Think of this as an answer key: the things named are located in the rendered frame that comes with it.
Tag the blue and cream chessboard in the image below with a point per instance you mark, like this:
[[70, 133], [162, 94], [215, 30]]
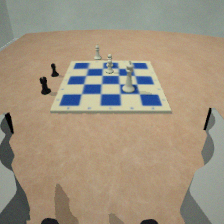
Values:
[[87, 88]]

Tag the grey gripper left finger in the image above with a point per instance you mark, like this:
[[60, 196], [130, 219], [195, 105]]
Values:
[[14, 206]]

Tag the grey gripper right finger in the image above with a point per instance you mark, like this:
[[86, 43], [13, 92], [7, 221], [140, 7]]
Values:
[[204, 200]]

